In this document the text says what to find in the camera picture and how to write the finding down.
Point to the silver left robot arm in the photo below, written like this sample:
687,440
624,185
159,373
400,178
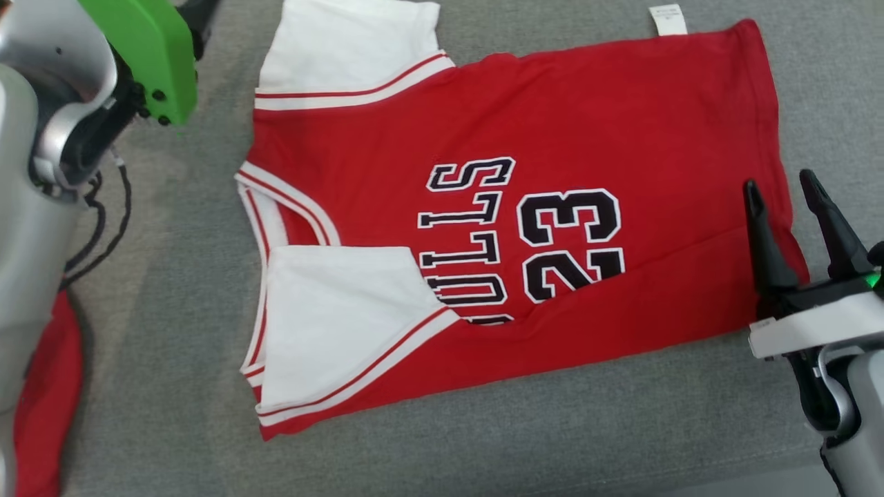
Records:
27,276

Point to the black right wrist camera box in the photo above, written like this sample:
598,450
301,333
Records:
878,259

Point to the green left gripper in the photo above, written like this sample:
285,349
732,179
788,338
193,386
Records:
152,55

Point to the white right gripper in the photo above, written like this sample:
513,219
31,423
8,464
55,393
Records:
815,324

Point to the plain red garment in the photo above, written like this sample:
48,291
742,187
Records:
48,400

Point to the red white basketball jersey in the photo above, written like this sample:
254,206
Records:
621,124

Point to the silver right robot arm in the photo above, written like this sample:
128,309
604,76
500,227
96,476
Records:
867,414

